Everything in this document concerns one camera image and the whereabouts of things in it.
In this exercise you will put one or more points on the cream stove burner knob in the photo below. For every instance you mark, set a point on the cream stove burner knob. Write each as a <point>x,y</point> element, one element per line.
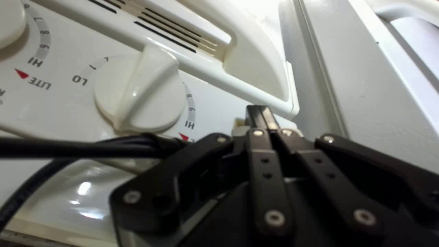
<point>8,22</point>
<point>139,89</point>

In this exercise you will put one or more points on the white gas stove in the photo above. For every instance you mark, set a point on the white gas stove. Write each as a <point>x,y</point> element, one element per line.
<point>82,104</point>

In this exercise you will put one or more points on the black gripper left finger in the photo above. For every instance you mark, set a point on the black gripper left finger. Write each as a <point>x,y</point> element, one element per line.
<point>269,182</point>

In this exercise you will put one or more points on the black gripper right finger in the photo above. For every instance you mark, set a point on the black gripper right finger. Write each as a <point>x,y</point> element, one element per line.
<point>329,182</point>

